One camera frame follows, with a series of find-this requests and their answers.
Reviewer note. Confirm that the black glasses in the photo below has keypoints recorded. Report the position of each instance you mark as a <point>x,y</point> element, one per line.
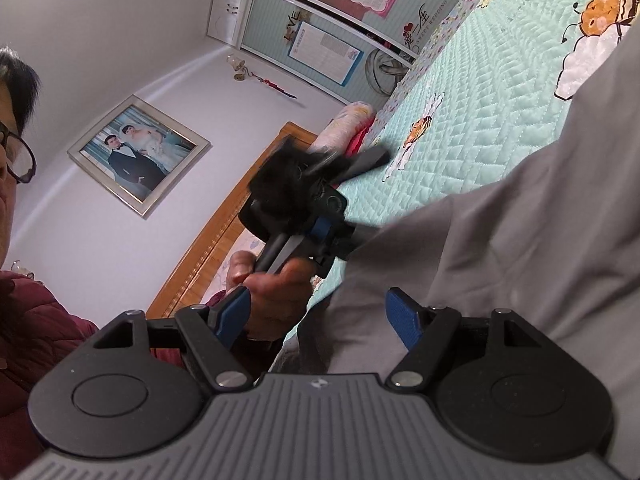
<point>22,160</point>

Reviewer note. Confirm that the quilted bee-print bedspread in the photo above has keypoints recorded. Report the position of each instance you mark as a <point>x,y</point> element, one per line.
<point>475,110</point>

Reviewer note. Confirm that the rolled floral quilt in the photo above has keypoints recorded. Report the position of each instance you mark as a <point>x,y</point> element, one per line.
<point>345,120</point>

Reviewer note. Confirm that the person's left hand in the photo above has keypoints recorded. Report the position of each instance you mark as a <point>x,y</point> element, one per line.
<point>280,300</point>

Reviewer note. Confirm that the blue-framed poster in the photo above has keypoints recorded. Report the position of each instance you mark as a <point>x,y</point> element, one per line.
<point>325,52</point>

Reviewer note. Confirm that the framed photo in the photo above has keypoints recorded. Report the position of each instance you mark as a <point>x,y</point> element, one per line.
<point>140,155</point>

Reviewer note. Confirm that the red blanket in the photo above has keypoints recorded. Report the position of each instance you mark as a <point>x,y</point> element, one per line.
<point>360,137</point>

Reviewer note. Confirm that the wooden headboard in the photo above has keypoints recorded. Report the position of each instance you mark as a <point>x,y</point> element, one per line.
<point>220,240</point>

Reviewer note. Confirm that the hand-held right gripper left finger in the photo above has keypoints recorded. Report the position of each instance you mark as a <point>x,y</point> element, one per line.
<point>232,310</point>

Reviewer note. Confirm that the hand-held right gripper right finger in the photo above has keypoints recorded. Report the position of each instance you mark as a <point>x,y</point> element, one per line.
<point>407,315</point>

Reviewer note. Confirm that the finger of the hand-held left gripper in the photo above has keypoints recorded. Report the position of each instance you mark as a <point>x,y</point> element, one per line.
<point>360,234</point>
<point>367,160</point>

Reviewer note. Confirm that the grey shirt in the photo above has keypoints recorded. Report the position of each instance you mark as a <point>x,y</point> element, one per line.
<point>500,235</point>

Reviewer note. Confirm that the wall hanging ornament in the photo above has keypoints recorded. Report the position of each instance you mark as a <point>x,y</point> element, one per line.
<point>255,75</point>

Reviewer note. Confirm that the sliding-door wardrobe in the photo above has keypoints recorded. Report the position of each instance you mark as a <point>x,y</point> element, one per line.
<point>300,5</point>

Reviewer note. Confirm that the person's head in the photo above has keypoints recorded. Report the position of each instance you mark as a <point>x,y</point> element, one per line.
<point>7,210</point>

